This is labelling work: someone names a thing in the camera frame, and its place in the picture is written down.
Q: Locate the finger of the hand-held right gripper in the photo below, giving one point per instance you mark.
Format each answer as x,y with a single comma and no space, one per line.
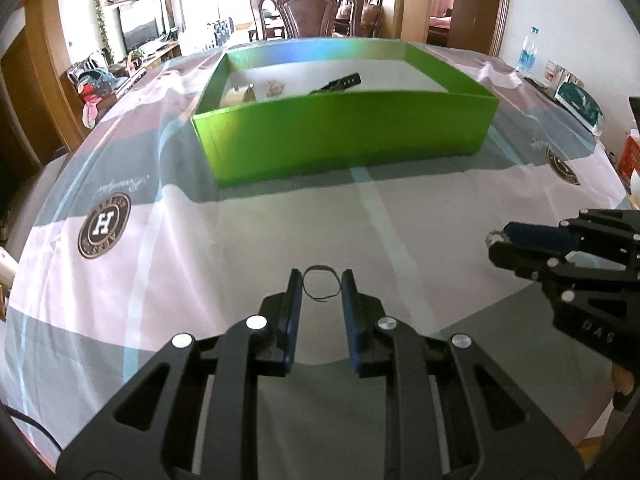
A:
520,257
535,232

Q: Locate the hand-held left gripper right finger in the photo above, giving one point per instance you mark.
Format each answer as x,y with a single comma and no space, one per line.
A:
350,320

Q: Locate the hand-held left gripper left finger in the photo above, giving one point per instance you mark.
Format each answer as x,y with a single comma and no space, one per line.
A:
295,320

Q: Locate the green cardboard box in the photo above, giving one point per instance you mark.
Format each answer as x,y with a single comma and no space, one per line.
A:
350,130

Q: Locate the beige jewelry piece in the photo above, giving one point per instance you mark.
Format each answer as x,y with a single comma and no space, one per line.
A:
240,96

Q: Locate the person's right hand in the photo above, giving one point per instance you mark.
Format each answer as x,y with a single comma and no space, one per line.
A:
622,384

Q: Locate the orange box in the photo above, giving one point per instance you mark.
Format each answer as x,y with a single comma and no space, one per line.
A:
631,165

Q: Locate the printed tablecloth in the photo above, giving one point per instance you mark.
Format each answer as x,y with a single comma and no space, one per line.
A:
200,240

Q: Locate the small printed cards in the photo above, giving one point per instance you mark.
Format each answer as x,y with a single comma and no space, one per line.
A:
557,74

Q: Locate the clear water bottle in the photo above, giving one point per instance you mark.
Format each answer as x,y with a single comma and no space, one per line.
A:
526,55

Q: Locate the wooden television stand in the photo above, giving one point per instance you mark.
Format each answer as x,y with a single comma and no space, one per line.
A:
150,57

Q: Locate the pile of clothes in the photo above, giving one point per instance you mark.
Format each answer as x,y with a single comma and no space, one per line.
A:
92,87

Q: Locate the carved dark wooden chair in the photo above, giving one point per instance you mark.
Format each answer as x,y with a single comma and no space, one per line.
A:
305,10

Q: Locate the flat screen television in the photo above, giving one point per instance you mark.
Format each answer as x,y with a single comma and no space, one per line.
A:
142,27

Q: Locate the hanging green vine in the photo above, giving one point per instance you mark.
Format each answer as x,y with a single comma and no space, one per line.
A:
102,15

